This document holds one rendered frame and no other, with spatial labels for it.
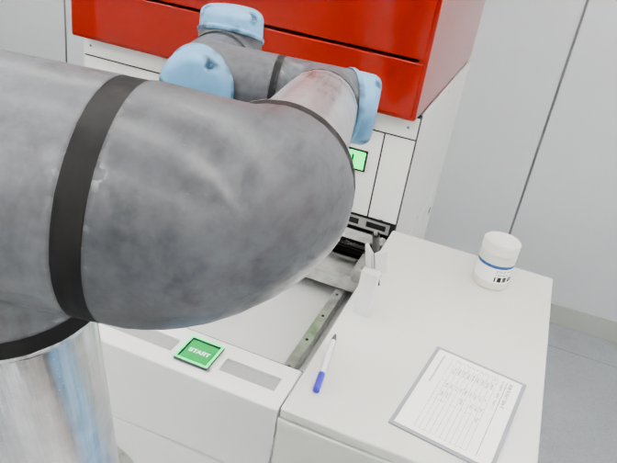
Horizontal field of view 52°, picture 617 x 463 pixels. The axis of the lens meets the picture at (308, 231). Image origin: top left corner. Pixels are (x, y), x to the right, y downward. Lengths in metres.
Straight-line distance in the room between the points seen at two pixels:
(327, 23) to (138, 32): 0.44
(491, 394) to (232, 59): 0.63
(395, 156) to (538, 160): 1.57
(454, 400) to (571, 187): 2.01
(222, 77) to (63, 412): 0.35
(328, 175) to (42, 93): 0.13
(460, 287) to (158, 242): 1.04
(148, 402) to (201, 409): 0.09
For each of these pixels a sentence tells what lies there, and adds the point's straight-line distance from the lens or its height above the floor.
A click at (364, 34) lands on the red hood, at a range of 1.27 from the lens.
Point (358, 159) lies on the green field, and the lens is 1.38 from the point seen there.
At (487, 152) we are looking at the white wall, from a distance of 2.88.
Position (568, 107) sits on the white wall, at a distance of 2.81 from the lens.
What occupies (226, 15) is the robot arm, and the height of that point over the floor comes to 1.46.
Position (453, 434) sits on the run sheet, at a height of 0.97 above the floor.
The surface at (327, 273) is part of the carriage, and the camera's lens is 1.37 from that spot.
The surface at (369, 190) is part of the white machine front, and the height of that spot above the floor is 1.04.
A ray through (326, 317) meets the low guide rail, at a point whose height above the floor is 0.85.
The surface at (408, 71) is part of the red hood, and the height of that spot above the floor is 1.32.
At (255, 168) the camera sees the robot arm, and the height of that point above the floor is 1.49.
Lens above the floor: 1.59
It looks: 28 degrees down
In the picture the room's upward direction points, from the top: 9 degrees clockwise
